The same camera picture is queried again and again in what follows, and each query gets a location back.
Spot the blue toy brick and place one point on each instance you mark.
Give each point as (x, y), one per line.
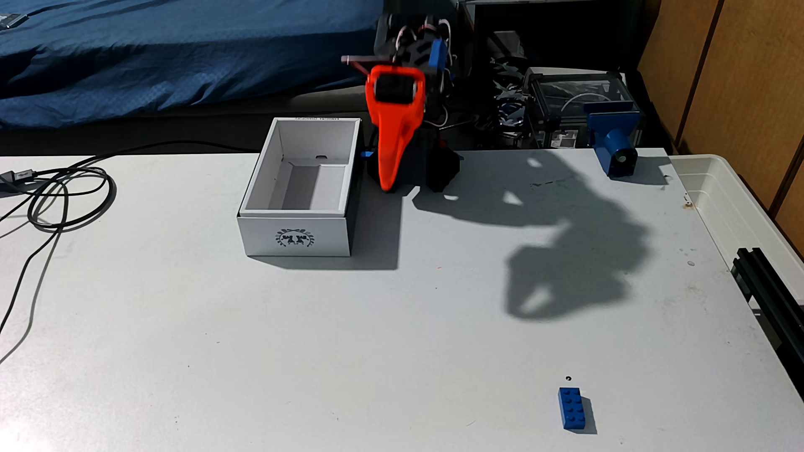
(572, 408)

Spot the wooden wardrobe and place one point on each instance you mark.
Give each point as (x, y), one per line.
(741, 81)

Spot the blue printed camera mount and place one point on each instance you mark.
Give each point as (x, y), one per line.
(612, 135)

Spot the transparent box black frame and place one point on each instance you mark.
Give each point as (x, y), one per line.
(571, 100)

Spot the bed with blue cover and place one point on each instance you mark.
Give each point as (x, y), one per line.
(188, 56)

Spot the black aluminium extrusion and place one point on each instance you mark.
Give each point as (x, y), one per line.
(772, 295)

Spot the grey flat device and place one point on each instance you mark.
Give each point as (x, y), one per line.
(11, 21)

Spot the white cardboard box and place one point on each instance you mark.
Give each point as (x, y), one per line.
(295, 235)

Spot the white plastic bin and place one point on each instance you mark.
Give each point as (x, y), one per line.
(735, 207)

